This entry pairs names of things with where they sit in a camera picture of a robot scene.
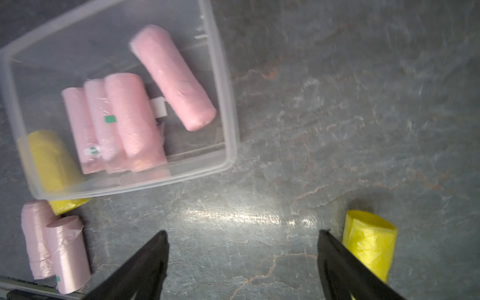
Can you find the yellow trash bag roll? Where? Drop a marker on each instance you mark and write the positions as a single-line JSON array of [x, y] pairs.
[[371, 239], [55, 168]]

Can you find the clear plastic storage box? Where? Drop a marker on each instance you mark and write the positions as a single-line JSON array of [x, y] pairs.
[[92, 41]]

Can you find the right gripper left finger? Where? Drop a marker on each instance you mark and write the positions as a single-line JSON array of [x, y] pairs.
[[141, 277]]

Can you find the pink roll with green sticker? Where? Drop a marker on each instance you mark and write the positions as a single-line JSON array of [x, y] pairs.
[[66, 244]]

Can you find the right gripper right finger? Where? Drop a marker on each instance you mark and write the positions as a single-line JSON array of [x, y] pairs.
[[344, 277]]

